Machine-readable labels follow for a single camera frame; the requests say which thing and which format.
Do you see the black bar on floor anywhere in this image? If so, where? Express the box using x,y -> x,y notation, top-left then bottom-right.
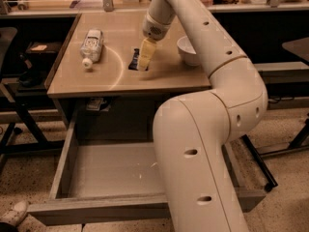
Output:
241,135 -> 278,192

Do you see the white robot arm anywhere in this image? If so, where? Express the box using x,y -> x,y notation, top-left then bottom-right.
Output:
143,0 -> 267,232

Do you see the open grey top drawer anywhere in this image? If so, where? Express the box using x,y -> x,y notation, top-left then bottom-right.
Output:
30,104 -> 266,232

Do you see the grey drawer cabinet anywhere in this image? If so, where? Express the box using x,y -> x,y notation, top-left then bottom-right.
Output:
47,10 -> 211,117

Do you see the dark blue snack bar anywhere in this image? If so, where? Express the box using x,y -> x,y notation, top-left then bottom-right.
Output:
128,48 -> 149,71

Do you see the white label under tabletop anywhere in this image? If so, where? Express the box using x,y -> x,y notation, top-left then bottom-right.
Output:
86,98 -> 103,111

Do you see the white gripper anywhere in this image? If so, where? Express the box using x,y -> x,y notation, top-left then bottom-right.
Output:
137,14 -> 170,71

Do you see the white ceramic bowl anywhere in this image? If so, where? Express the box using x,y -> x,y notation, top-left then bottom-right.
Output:
177,36 -> 200,67

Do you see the clear plastic water bottle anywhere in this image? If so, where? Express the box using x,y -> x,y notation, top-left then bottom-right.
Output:
80,29 -> 104,70

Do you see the black chair frame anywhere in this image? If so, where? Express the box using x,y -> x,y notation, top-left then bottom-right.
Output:
0,27 -> 64,166

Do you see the white shoe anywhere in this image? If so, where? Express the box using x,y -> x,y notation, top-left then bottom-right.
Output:
0,201 -> 29,227

